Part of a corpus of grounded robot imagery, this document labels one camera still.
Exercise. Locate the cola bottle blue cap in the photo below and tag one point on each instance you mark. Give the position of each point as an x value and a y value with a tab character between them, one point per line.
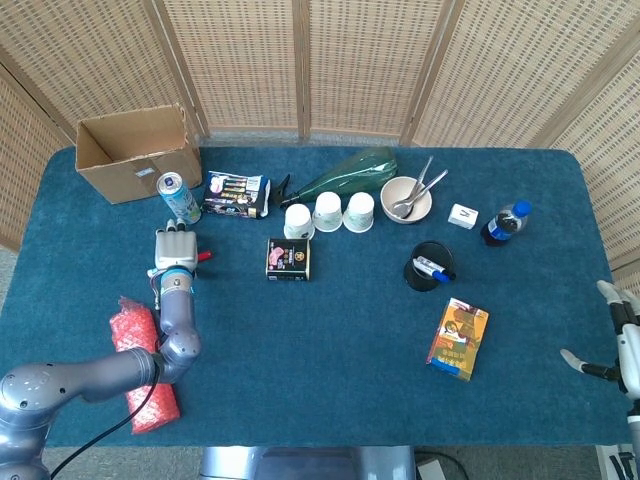
502	227

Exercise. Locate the blue carpet table cover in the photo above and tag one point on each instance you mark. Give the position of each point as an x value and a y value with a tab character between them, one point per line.
320	350

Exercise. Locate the light blue drink can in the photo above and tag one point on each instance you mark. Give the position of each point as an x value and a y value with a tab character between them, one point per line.
182	200

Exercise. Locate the red cap white marker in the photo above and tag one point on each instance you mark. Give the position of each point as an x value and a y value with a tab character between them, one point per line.
205	256

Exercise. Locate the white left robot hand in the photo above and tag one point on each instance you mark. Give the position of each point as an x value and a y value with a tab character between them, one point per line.
175	247

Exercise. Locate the metal spoon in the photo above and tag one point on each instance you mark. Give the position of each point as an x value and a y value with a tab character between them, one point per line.
432	182
424	172

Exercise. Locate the green plastic spray bottle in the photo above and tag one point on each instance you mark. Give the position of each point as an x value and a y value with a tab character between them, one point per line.
350	172

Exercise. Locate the red bubble wrap roll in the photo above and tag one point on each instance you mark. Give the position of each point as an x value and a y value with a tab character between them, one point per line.
132	330

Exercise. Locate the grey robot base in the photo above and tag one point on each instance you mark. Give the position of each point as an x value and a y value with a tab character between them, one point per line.
300	465

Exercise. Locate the black printed plastic package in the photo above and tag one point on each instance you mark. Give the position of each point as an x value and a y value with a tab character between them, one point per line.
235	197

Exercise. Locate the yellow and blue carton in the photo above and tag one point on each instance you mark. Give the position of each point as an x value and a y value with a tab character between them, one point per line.
457	340

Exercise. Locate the black mesh pen holder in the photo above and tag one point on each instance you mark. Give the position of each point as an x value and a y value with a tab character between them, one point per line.
425	286

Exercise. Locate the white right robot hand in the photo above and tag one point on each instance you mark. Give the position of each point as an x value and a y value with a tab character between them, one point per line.
630	350

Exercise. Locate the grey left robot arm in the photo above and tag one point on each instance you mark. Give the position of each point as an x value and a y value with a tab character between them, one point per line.
100	375

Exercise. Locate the white paper cup leaf print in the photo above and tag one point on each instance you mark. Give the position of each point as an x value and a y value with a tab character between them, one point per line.
298	220
359	212
327	210

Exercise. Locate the black rectangular tin box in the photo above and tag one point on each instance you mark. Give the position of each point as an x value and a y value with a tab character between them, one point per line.
287	260

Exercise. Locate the beige round bowl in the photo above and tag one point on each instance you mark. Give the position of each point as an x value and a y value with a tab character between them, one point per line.
395	192

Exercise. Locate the open cardboard box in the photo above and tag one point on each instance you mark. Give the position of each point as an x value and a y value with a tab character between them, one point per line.
150	172

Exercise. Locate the woven wooden folding screen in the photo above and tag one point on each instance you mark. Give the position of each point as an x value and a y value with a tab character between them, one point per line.
250	60

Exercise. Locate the blue marker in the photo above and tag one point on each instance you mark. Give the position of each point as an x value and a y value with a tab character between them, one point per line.
426	266

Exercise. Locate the small white cardboard box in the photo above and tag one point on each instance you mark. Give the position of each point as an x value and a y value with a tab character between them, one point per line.
463	216

